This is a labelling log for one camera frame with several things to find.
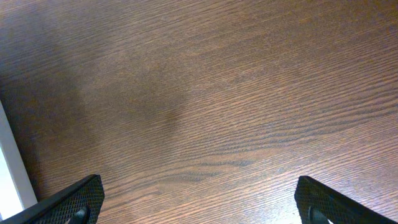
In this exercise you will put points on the white plastic cutlery tray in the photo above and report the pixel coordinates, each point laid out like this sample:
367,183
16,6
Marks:
17,193

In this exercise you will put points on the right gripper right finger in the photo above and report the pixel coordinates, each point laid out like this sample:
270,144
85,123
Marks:
318,203

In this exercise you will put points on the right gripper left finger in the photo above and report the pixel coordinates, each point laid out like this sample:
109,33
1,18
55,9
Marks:
81,202

